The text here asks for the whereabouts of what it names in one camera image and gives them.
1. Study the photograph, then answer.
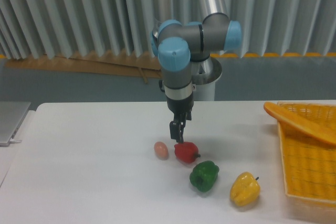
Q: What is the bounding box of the brown egg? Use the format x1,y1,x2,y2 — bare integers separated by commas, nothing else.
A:
154,142,169,160

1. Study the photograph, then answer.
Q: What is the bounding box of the yellow bell pepper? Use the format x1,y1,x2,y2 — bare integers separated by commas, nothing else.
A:
230,172,260,207

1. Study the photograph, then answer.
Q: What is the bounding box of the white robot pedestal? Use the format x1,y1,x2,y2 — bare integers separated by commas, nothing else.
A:
191,57,222,101

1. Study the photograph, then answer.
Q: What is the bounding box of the silver laptop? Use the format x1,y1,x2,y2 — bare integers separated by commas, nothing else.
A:
0,101,30,147

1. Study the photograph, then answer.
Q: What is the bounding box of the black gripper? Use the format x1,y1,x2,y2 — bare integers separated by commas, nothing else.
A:
166,95,194,143

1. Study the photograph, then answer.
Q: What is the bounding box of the orange basket handle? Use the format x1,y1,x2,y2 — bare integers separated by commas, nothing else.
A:
264,102,335,146

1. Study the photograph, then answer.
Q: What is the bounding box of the yellow woven basket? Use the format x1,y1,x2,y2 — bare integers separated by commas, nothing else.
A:
278,102,335,207

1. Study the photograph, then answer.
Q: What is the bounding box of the red bell pepper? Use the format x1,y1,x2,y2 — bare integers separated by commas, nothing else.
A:
174,142,201,164

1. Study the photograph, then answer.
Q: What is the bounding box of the green bell pepper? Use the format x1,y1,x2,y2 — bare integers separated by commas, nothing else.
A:
190,161,219,193

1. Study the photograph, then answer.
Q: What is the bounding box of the brown cardboard sheet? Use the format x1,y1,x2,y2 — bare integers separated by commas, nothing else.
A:
5,49,162,83

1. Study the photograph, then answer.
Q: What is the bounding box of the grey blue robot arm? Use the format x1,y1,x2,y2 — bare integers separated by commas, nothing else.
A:
151,0,242,143

